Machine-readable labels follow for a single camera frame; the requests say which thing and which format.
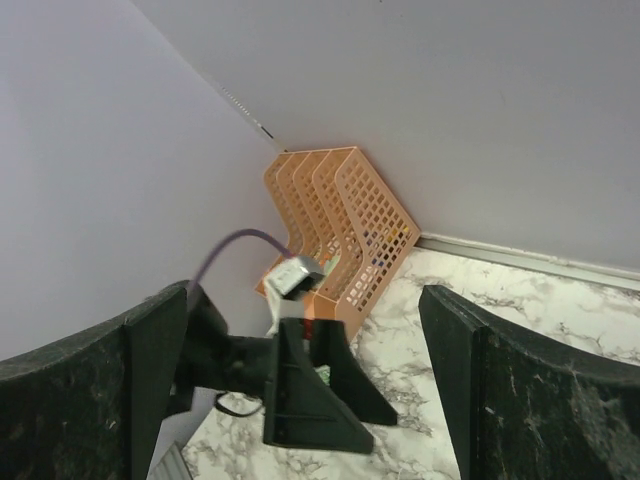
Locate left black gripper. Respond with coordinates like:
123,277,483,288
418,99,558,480
229,318,398,454

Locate green leaf pattern bowl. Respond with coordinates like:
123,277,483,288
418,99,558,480
314,365,331,386

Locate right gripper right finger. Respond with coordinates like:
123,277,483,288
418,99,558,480
419,285,639,479

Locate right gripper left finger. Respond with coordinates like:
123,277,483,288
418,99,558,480
1,282,187,479

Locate pink plastic file organizer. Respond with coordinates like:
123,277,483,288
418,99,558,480
264,147,420,339

